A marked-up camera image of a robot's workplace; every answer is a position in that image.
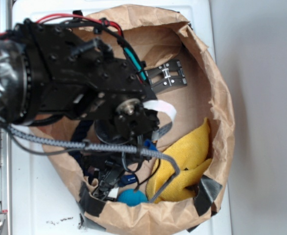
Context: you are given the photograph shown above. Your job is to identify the red wire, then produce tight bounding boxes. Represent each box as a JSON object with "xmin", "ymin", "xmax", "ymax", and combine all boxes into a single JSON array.
[{"xmin": 0, "ymin": 14, "xmax": 124, "ymax": 40}]

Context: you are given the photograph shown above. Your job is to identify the grey metal bracket plate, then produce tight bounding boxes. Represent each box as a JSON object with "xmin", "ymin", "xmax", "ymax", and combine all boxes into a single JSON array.
[{"xmin": 145, "ymin": 59, "xmax": 187, "ymax": 94}]

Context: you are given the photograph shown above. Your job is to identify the dark blue rope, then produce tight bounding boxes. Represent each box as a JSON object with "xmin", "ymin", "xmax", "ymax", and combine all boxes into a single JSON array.
[{"xmin": 70, "ymin": 121, "xmax": 159, "ymax": 188}]

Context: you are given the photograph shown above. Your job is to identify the brown paper bag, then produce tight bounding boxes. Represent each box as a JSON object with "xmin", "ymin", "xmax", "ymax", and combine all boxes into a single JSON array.
[{"xmin": 28, "ymin": 0, "xmax": 235, "ymax": 235}]

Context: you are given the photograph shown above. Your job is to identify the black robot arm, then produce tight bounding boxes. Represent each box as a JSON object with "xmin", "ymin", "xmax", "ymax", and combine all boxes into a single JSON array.
[{"xmin": 0, "ymin": 18, "xmax": 159, "ymax": 144}]

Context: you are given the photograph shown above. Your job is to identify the blue rubber ball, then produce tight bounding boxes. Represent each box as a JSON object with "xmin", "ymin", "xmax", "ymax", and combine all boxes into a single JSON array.
[{"xmin": 117, "ymin": 189, "xmax": 148, "ymax": 207}]

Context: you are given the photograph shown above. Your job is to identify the aluminium frame rail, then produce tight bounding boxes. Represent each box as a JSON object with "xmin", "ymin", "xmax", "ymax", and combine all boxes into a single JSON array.
[{"xmin": 0, "ymin": 0, "xmax": 12, "ymax": 235}]

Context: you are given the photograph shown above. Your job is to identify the white flat ribbon cable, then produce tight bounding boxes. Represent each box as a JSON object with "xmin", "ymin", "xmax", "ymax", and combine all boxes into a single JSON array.
[{"xmin": 143, "ymin": 99, "xmax": 177, "ymax": 142}]

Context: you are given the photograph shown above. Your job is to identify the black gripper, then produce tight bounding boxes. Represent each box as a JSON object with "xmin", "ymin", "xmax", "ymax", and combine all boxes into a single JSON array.
[{"xmin": 83, "ymin": 98, "xmax": 159, "ymax": 200}]

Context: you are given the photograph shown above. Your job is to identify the grey braided cable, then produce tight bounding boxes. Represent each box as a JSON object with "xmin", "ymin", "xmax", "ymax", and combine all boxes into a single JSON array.
[{"xmin": 7, "ymin": 123, "xmax": 181, "ymax": 204}]

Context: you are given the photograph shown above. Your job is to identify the yellow microfiber cloth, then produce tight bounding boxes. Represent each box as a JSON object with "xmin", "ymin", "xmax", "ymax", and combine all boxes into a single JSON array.
[{"xmin": 154, "ymin": 118, "xmax": 212, "ymax": 203}]

